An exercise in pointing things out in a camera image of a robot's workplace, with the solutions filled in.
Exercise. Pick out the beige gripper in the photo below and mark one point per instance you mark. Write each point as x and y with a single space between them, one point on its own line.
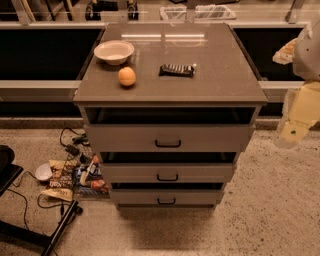
308 56

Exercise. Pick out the chip bag on floor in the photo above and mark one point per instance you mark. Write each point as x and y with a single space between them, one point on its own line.
62 181

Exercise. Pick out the white bowl on cabinet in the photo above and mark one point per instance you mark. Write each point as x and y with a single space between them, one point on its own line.
114 52

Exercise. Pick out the grey drawer cabinet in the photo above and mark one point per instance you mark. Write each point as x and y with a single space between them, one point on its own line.
223 91

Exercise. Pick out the orange fruit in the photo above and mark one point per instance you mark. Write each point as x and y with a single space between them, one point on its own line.
126 76

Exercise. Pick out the grey bottom drawer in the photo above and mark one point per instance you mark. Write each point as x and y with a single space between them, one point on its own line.
167 194

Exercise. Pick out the small white bowl on floor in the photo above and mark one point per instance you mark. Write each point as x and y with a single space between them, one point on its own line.
43 172

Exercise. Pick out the pile of snack packages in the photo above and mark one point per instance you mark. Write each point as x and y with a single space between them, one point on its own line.
89 176

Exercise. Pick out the grey top drawer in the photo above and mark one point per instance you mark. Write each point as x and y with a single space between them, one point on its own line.
169 138

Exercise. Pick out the wire basket in background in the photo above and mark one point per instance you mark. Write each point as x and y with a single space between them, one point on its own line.
201 12

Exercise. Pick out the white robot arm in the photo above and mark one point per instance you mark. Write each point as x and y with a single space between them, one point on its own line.
303 52

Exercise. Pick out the black wheeled cart base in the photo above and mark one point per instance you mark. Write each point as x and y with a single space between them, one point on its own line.
95 7

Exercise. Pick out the grey drawer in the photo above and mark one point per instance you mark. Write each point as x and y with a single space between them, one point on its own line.
167 167
169 138
167 194

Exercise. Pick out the black power adapter with cable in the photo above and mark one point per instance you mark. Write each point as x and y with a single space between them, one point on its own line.
72 146

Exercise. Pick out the black striped snack bar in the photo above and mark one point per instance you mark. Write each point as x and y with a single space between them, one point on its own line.
176 70

